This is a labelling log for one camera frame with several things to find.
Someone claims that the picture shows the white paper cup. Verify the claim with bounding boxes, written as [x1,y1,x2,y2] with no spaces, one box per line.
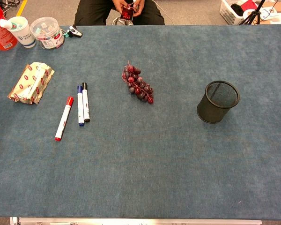
[8,16,37,49]

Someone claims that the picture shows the black silver binder clip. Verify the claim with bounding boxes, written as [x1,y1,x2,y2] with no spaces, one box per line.
[67,24,83,38]

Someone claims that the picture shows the black tripod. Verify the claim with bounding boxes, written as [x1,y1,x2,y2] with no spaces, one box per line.
[239,0,266,25]

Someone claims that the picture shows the chrome stool base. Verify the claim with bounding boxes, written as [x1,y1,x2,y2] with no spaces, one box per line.
[111,17,134,26]

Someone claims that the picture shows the red cylindrical canister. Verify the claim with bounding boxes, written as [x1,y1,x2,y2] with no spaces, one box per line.
[0,1,18,51]

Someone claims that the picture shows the black mesh pen cup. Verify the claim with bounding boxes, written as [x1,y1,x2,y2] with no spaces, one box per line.
[196,80,240,124]

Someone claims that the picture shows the aluminium rail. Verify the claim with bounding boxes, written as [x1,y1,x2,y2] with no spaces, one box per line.
[9,217,263,225]

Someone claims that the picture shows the clear plastic jar of clips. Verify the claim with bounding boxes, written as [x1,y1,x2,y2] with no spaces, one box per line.
[30,16,66,50]

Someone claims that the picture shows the blue felt table cloth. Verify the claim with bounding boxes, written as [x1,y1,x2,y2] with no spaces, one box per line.
[0,24,281,221]

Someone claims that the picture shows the red capped whiteboard marker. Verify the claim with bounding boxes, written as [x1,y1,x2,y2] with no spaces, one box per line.
[54,96,74,142]

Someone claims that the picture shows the white tube green label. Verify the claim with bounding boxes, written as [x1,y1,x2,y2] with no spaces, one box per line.
[0,18,24,30]

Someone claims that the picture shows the red folder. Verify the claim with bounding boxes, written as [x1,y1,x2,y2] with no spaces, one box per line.
[239,0,259,11]

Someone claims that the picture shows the handheld smartphone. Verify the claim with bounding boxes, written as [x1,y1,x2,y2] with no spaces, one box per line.
[120,6,134,21]

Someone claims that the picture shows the black cable bundle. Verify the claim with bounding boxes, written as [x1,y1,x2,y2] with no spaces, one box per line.
[0,0,21,15]

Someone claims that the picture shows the seated person black trousers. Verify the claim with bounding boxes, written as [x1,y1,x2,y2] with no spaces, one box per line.
[74,0,165,26]

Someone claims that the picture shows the blue capped whiteboard marker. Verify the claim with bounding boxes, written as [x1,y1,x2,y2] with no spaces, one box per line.
[76,85,85,127]

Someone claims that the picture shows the white plastic basket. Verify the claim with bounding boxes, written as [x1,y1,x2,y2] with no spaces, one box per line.
[219,0,260,26]

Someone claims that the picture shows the black capped whiteboard marker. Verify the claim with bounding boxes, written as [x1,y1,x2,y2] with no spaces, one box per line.
[81,82,91,123]

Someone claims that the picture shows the bunch of red grapes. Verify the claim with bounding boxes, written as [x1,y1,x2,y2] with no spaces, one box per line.
[121,60,155,105]

